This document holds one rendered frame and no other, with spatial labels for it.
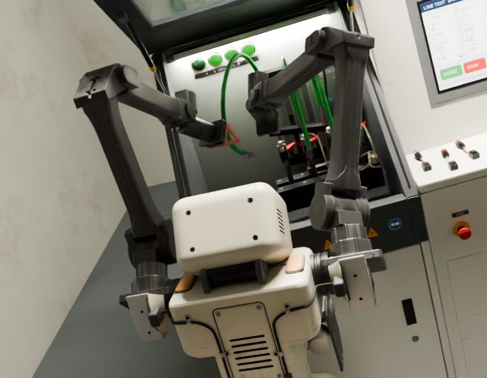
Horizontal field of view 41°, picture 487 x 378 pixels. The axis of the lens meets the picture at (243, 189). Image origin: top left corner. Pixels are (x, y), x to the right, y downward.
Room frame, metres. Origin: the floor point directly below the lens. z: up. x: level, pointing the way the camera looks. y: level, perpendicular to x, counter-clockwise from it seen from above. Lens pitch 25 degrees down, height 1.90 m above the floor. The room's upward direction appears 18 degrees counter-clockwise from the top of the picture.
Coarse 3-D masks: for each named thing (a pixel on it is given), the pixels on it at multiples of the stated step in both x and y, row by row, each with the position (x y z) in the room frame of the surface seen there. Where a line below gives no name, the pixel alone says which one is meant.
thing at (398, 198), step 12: (372, 204) 1.69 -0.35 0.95; (384, 204) 1.67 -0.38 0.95; (396, 204) 1.66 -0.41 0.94; (372, 216) 1.67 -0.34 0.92; (384, 216) 1.66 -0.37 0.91; (396, 216) 1.66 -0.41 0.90; (408, 216) 1.66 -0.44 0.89; (300, 228) 1.69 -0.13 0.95; (312, 228) 1.68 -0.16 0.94; (384, 228) 1.67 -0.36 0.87; (408, 228) 1.66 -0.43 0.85; (300, 240) 1.69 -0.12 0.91; (312, 240) 1.69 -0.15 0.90; (372, 240) 1.67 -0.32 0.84; (384, 240) 1.67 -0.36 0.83; (396, 240) 1.66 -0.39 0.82; (408, 240) 1.66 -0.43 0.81; (312, 252) 1.69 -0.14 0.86
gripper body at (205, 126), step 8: (200, 120) 1.76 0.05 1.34; (224, 120) 1.77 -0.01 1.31; (208, 128) 1.75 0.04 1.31; (216, 128) 1.77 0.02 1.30; (200, 136) 1.75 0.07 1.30; (208, 136) 1.75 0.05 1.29; (216, 136) 1.76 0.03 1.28; (224, 136) 1.74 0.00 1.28; (200, 144) 1.80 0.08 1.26; (208, 144) 1.77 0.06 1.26
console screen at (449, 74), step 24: (408, 0) 1.97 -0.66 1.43; (432, 0) 1.95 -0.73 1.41; (456, 0) 1.94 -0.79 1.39; (480, 0) 1.93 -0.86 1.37; (432, 24) 1.94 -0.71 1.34; (456, 24) 1.93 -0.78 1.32; (480, 24) 1.92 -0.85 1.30; (432, 48) 1.92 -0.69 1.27; (456, 48) 1.91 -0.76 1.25; (480, 48) 1.90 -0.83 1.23; (432, 72) 1.91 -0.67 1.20; (456, 72) 1.90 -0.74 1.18; (480, 72) 1.89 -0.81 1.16; (432, 96) 1.89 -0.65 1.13; (456, 96) 1.88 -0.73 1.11
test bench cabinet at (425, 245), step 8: (424, 248) 1.66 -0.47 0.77; (424, 256) 1.66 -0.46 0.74; (424, 264) 1.67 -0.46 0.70; (432, 264) 1.65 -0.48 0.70; (432, 272) 1.65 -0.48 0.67; (432, 280) 1.66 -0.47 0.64; (432, 288) 1.66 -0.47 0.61; (432, 296) 1.66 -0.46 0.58; (432, 304) 1.67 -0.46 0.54; (440, 304) 1.65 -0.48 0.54; (440, 312) 1.65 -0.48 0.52; (440, 320) 1.66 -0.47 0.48; (440, 328) 1.66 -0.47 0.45; (440, 336) 1.66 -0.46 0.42; (440, 344) 1.67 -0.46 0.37; (448, 344) 1.65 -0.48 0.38; (448, 352) 1.65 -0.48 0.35; (448, 360) 1.66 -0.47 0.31; (448, 368) 1.66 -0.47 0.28; (448, 376) 1.66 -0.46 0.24
